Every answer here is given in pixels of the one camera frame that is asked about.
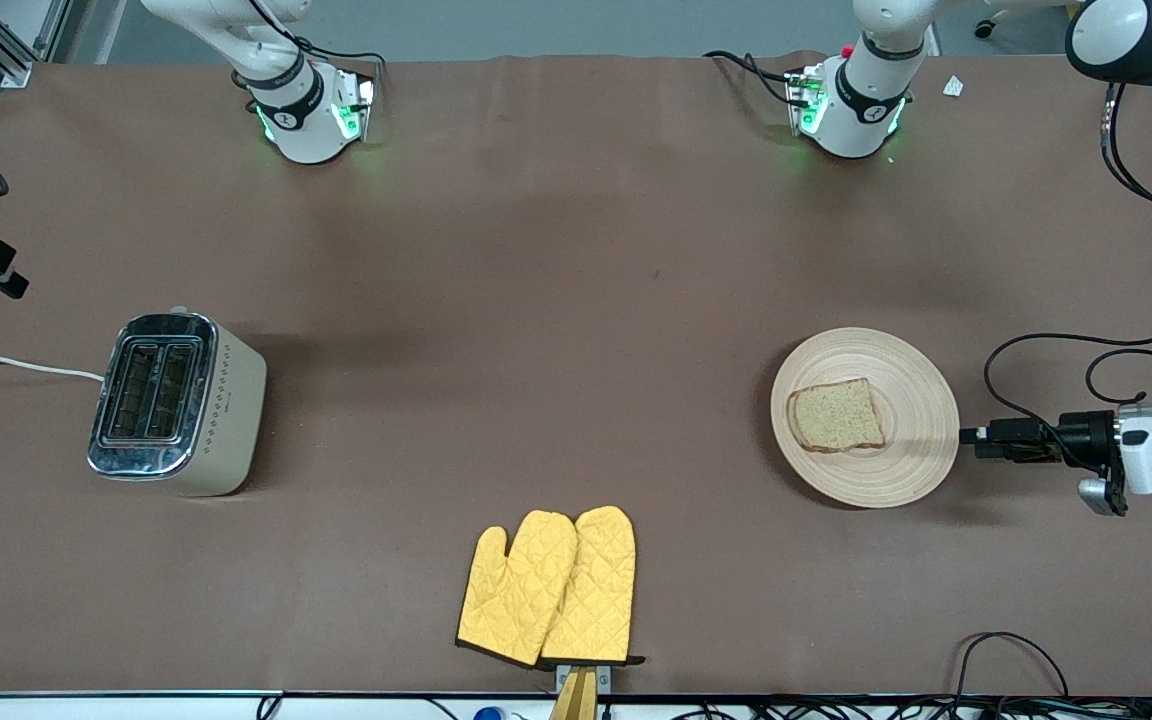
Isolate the round pale wooden plate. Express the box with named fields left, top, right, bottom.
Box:
left=770, top=327, right=962, bottom=510

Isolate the brown-crusted toast slice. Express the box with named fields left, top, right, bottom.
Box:
left=787, top=377, right=887, bottom=454

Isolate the beige chrome two-slot toaster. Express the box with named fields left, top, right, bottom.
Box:
left=86, top=308, right=268, bottom=498

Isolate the yellow quilted oven mitt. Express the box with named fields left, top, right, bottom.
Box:
left=455, top=510, right=580, bottom=669
left=540, top=505, right=646, bottom=667

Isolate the pale wooden stick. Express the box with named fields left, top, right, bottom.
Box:
left=548, top=668, right=599, bottom=720

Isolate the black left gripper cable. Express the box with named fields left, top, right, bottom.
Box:
left=982, top=84, right=1152, bottom=473

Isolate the black looping cable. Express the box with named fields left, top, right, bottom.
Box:
left=950, top=631, right=1073, bottom=701

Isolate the black cable bundle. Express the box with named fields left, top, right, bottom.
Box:
left=601, top=695, right=1152, bottom=720

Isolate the black right arm base cable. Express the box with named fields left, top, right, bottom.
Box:
left=248, top=0, right=389, bottom=71

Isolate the black arm base cable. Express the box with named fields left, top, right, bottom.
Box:
left=248, top=0, right=389, bottom=71
left=703, top=49, right=805, bottom=107

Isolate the black left arm base cable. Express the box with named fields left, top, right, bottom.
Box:
left=703, top=49, right=805, bottom=107

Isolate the small metal bracket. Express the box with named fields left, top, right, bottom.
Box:
left=555, top=661, right=613, bottom=697

